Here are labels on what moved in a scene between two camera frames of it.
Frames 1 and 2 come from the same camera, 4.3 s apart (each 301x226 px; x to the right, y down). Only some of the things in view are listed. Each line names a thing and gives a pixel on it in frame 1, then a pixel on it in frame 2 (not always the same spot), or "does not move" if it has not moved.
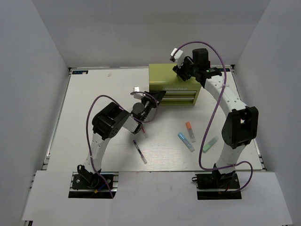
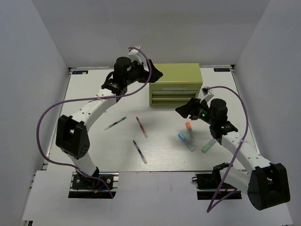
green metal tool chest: [162, 77] does not move
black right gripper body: [186, 70] → [203, 112]
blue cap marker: [181, 135] does not move
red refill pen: [145, 133] does not move
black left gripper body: [147, 104] → [138, 73]
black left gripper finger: [158, 95] → [156, 73]
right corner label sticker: [222, 69] does not move
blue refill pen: [139, 152] does not move
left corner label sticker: [81, 72] does not move
